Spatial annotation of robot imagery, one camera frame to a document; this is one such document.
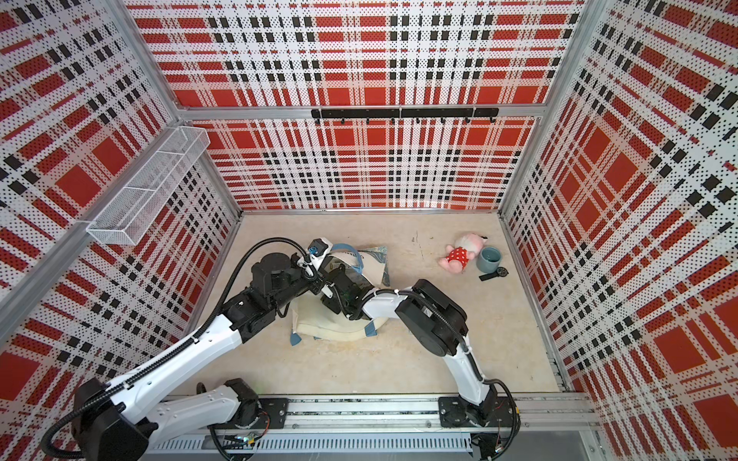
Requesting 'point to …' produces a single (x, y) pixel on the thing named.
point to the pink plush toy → (465, 248)
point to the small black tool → (500, 272)
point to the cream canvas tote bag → (312, 318)
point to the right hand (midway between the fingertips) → (335, 287)
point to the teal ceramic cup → (488, 259)
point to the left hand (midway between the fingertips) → (333, 255)
